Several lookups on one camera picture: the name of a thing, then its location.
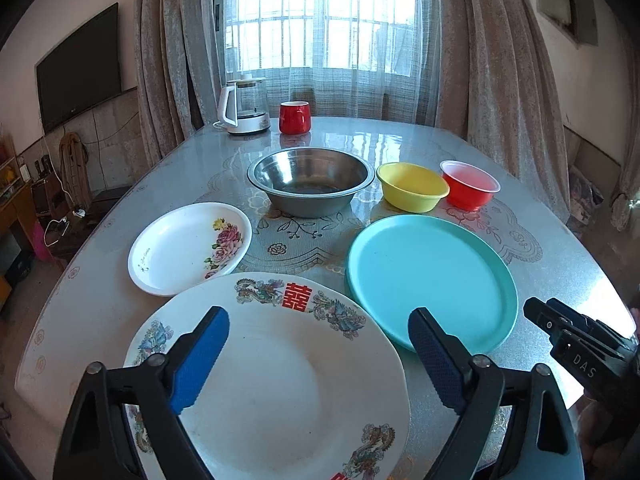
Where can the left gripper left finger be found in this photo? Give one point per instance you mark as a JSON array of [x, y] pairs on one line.
[[96, 442]]

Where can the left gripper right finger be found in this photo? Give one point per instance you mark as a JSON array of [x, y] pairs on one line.
[[539, 442]]

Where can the turquoise plastic plate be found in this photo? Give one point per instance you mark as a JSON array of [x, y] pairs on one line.
[[404, 262]]

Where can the large white dragon plate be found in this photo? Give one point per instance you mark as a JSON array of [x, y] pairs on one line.
[[306, 387]]

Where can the red plastic bowl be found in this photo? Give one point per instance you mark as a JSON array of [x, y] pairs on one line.
[[470, 188]]

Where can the yellow plastic bowl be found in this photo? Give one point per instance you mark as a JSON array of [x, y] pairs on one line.
[[411, 188]]

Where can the white floral plate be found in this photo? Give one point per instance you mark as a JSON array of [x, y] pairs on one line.
[[189, 246]]

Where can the stainless steel bowl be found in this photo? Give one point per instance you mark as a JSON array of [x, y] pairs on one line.
[[310, 182]]

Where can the wooden cabinet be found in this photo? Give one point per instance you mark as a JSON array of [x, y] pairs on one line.
[[18, 222]]

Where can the wicker chair back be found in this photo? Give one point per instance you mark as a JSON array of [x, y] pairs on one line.
[[73, 161]]

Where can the right beige curtain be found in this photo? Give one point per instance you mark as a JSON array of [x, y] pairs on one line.
[[497, 90]]

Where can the beige curtain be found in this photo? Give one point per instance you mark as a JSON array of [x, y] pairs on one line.
[[497, 90], [178, 72]]

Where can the red ceramic mug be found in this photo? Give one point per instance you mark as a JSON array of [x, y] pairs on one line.
[[295, 117]]

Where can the white glass kettle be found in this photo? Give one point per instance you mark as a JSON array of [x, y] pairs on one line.
[[243, 106]]

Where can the white sheer curtain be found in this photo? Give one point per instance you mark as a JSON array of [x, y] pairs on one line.
[[352, 58]]

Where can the left beige curtain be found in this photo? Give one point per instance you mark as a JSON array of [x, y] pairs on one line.
[[178, 72]]

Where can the wall electrical box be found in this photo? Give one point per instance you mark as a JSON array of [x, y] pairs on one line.
[[577, 18]]

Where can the black wall television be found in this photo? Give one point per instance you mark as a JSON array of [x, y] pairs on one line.
[[81, 72]]

